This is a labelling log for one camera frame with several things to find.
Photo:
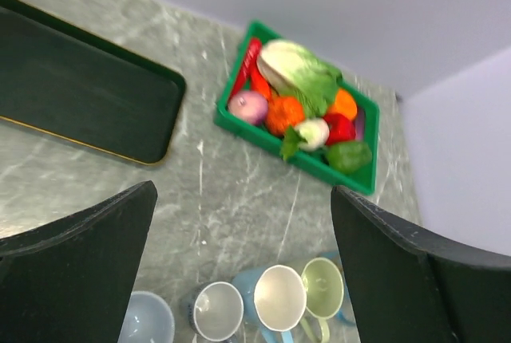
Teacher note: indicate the red bell pepper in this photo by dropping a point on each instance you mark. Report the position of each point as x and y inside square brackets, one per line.
[341, 129]

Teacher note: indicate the pale green mug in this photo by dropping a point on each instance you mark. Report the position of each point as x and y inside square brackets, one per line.
[324, 286]

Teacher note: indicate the light blue faceted mug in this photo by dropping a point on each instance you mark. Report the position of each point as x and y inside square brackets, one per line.
[274, 300]

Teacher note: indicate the black serving tray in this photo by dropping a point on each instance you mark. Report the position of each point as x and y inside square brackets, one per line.
[64, 81]

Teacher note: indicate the small blue-grey mug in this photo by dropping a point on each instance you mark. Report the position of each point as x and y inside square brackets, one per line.
[214, 311]

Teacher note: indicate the white radish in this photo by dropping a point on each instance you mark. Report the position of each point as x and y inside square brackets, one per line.
[308, 136]

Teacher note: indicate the orange fruit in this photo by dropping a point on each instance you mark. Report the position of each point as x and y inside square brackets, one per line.
[344, 104]

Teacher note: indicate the orange carrot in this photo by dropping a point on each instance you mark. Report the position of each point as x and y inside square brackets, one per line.
[259, 84]

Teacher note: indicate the red chili pepper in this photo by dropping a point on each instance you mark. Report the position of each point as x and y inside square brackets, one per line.
[254, 47]

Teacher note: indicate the grey-blue round mug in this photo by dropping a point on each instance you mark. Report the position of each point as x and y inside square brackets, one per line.
[148, 318]

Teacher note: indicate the purple eggplant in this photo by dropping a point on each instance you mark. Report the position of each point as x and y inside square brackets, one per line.
[359, 124]

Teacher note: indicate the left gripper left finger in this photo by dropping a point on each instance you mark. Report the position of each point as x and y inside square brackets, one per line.
[70, 280]

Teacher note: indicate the purple onion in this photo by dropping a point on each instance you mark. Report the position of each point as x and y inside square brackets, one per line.
[249, 106]

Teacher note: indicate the green bell pepper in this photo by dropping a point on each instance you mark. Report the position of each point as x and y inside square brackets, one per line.
[348, 157]

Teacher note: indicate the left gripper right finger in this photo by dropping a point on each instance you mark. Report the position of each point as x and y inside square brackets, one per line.
[408, 284]

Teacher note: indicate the napa cabbage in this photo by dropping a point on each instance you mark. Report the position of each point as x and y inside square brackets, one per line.
[293, 70]

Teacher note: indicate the green plastic crate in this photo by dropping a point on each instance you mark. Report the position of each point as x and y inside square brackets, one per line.
[362, 180]

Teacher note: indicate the orange pumpkin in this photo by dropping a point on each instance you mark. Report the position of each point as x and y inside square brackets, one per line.
[283, 112]

